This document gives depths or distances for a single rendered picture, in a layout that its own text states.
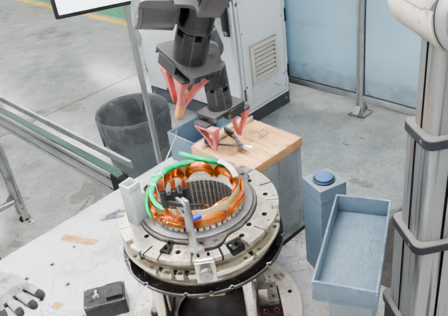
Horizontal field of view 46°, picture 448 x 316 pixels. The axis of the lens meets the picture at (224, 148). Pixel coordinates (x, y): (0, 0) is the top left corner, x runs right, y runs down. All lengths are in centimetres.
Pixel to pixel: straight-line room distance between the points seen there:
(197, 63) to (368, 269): 47
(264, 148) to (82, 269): 58
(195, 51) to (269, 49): 268
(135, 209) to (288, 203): 48
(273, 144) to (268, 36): 225
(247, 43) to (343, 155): 90
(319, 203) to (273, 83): 249
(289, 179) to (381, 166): 183
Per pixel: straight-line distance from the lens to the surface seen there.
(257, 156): 124
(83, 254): 153
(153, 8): 79
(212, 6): 76
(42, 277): 151
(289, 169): 131
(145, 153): 269
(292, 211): 139
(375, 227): 109
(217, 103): 120
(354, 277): 99
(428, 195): 115
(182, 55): 85
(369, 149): 327
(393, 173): 307
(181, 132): 143
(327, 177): 119
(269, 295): 122
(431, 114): 107
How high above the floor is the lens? 172
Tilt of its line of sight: 31 degrees down
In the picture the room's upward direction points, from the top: 8 degrees counter-clockwise
